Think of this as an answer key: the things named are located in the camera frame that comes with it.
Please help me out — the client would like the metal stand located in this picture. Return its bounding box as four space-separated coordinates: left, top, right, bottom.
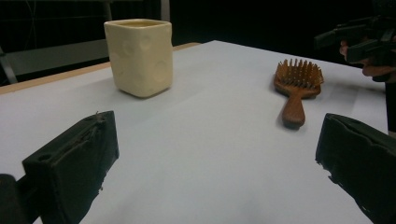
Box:
0 46 19 86

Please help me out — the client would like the wooden hairbrush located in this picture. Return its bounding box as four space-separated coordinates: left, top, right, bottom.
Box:
273 58 325 130

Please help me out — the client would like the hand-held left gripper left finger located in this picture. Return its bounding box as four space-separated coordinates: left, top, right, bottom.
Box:
21 110 120 224

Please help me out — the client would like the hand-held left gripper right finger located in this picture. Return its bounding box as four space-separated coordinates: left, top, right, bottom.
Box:
315 113 396 224

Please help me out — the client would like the white table sheet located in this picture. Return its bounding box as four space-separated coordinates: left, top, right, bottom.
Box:
0 39 390 224

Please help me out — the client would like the cream square ceramic cup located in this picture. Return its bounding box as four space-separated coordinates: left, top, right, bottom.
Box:
103 19 174 99

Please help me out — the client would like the metal post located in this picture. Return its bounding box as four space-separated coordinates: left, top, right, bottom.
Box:
160 0 172 22

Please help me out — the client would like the grey panel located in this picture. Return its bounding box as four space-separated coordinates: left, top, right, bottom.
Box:
0 38 110 86

